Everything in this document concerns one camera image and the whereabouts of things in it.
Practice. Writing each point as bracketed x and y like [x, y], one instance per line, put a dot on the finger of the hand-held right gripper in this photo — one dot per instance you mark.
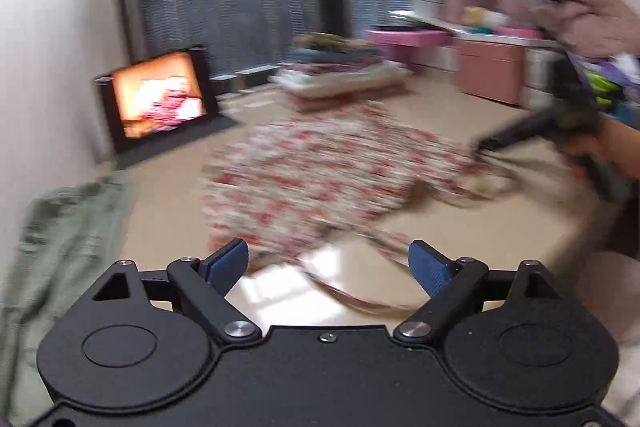
[510, 132]

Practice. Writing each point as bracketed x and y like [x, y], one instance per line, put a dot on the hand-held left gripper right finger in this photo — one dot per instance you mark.
[427, 269]

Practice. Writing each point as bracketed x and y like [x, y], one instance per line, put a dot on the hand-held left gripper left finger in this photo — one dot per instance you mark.
[230, 264]

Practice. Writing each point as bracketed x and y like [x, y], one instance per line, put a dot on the floral dress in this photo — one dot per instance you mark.
[320, 172]

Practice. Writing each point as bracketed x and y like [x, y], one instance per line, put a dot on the pile of unfolded clothes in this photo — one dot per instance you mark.
[580, 7]

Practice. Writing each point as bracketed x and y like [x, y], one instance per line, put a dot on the stack of folded clothes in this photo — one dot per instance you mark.
[340, 72]

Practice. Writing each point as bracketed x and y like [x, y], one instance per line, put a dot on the person's right hand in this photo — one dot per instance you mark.
[612, 142]

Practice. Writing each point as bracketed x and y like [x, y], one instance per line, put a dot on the pink cabinet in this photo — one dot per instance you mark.
[490, 69]

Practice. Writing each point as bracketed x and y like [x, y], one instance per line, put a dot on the pink low table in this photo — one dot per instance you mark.
[407, 38]

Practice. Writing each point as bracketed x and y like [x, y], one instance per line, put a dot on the green garment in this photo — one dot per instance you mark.
[55, 252]

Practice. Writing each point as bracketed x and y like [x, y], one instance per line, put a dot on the tablet with black case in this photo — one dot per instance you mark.
[157, 99]

